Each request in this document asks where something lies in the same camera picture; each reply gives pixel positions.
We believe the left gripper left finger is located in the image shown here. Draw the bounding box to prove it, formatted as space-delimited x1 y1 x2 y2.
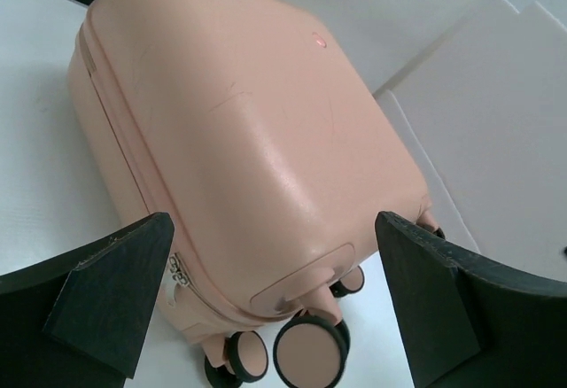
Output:
1 213 174 387

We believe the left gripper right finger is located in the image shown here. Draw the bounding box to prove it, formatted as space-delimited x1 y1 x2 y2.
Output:
375 212 566 387

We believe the pink suitcase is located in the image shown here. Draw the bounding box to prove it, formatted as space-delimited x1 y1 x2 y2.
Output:
67 0 440 387

